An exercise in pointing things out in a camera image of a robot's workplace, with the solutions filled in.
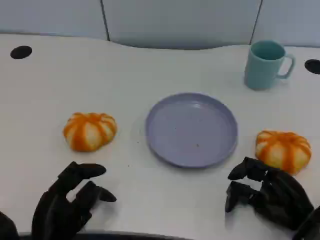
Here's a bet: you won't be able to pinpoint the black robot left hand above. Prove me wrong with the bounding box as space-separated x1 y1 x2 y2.
31 161 118 237

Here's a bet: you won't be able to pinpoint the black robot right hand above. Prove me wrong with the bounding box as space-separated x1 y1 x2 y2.
224 156 315 231

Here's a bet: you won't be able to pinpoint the orange white toy bread roll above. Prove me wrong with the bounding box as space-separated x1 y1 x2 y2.
62 112 118 153
254 129 313 176

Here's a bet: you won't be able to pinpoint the dark robot torso edge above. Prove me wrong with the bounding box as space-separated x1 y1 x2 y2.
18 231 195 240

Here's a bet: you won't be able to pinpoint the lilac plate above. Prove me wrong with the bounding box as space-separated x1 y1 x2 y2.
145 92 239 169

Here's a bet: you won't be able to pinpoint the pale green mug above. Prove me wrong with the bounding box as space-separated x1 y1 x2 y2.
244 40 297 92

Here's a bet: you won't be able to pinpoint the grey partition panel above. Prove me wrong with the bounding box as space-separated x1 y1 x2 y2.
249 0 320 48
101 0 263 50
0 0 110 42

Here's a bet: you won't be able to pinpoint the black table cable grommet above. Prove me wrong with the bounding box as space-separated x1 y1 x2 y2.
304 59 320 75
10 45 33 60

